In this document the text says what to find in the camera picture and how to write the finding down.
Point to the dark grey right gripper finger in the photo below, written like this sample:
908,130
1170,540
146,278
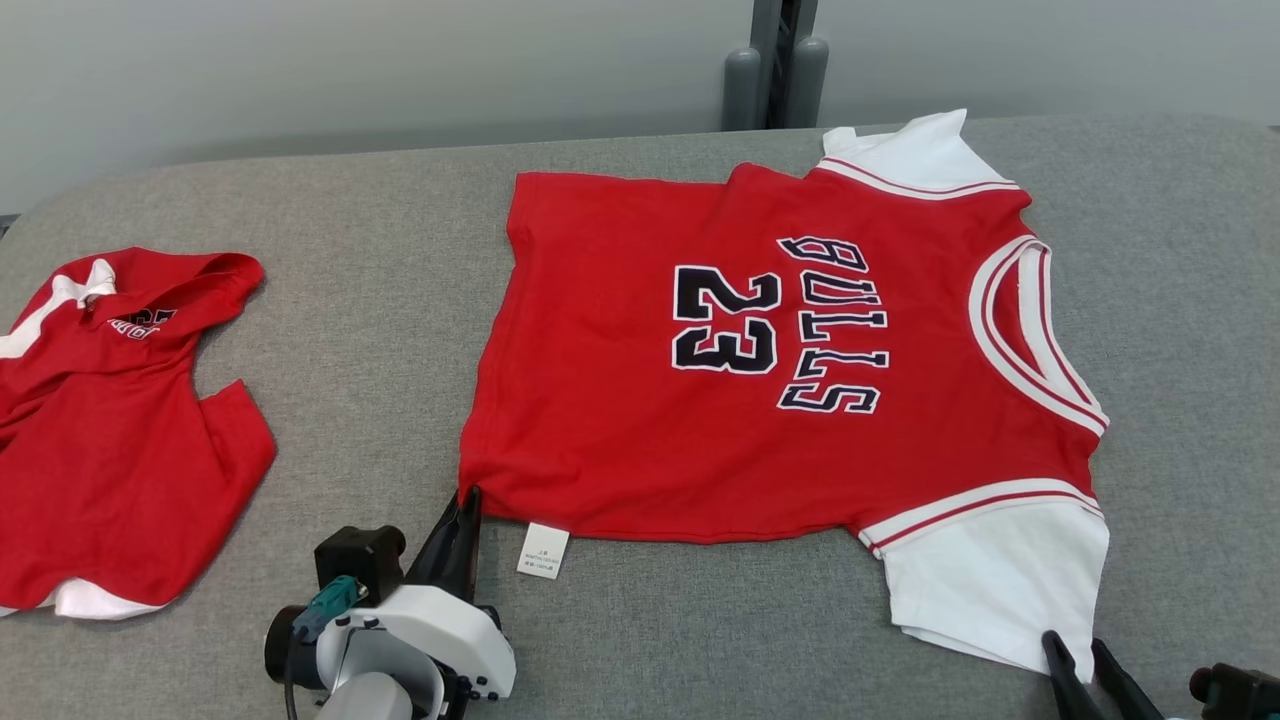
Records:
1122,695
1068,690

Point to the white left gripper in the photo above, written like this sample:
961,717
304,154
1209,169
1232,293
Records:
450,625

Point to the red Bulls 23 jersey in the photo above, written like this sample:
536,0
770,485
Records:
620,420

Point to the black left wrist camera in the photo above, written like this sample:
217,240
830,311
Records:
355,560

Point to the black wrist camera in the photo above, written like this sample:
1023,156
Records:
1240,695
355,560

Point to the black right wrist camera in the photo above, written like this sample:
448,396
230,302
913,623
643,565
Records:
1240,695

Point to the teal left camera connector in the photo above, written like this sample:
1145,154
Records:
330,600

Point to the grey rounded post foot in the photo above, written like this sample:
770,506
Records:
808,85
741,90

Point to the grey metal partition post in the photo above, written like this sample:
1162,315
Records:
785,50

